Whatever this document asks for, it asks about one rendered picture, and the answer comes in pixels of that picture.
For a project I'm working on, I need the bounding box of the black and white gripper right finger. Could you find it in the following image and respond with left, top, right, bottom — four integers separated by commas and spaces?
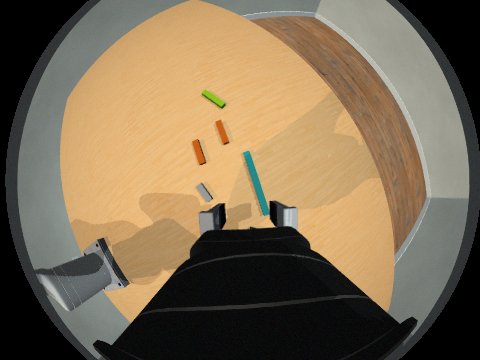
269, 200, 298, 231

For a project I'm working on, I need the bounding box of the dark grey rod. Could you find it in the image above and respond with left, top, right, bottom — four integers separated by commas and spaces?
196, 183, 213, 203

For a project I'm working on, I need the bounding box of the lime green rod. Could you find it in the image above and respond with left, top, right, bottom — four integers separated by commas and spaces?
202, 89, 226, 109

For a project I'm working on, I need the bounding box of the orange rod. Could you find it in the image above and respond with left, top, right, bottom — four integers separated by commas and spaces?
215, 120, 230, 145
192, 139, 206, 165

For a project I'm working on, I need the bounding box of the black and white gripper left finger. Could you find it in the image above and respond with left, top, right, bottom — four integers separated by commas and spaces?
198, 203, 226, 235

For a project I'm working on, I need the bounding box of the turquoise rod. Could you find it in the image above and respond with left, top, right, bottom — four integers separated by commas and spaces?
243, 151, 270, 216

